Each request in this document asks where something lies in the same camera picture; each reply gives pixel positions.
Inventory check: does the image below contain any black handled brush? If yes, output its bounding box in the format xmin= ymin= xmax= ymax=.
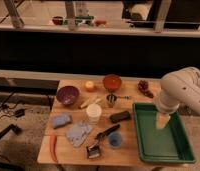
xmin=86 ymin=124 xmax=120 ymax=159

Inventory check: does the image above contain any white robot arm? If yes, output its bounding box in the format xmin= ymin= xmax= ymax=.
xmin=153 ymin=67 xmax=200 ymax=129

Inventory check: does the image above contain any purple bowl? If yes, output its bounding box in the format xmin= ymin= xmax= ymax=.
xmin=56 ymin=86 xmax=79 ymax=106

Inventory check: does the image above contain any dark red background bowl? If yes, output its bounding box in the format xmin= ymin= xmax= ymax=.
xmin=52 ymin=16 xmax=63 ymax=25

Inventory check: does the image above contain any green plastic tray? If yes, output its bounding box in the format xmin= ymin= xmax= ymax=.
xmin=133 ymin=103 xmax=196 ymax=164

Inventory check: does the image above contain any black rectangular block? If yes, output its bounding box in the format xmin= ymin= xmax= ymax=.
xmin=109 ymin=111 xmax=131 ymax=123

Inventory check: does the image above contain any brown pine cone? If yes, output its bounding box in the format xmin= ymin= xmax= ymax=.
xmin=138 ymin=80 xmax=154 ymax=98

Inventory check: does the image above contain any blue plastic cup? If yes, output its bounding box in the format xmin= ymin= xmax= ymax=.
xmin=108 ymin=132 xmax=123 ymax=148

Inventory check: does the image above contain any metal measuring cup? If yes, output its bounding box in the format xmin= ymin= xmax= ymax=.
xmin=106 ymin=94 xmax=131 ymax=108

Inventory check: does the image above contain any white cup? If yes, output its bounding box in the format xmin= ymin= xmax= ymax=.
xmin=86 ymin=104 xmax=102 ymax=124

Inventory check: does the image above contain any wooden stick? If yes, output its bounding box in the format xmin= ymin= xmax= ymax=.
xmin=79 ymin=97 xmax=101 ymax=109

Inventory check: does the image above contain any orange round fruit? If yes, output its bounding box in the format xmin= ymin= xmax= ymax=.
xmin=85 ymin=81 xmax=95 ymax=92

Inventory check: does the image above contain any light blue cloth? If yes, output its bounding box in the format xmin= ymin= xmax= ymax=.
xmin=66 ymin=121 xmax=93 ymax=148

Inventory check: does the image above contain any blue sponge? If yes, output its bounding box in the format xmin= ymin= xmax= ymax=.
xmin=52 ymin=114 xmax=72 ymax=129

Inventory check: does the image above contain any orange carrot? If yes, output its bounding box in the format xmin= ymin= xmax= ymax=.
xmin=49 ymin=135 xmax=58 ymax=163

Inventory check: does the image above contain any orange background object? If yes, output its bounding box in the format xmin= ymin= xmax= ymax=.
xmin=94 ymin=20 xmax=107 ymax=27

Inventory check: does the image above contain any green background object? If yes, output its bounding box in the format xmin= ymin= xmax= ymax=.
xmin=75 ymin=16 xmax=94 ymax=25

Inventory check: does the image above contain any black device on floor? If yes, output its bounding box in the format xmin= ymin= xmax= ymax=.
xmin=14 ymin=109 xmax=25 ymax=118

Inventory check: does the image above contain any black floor bar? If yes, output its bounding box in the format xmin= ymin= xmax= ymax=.
xmin=0 ymin=124 xmax=22 ymax=140

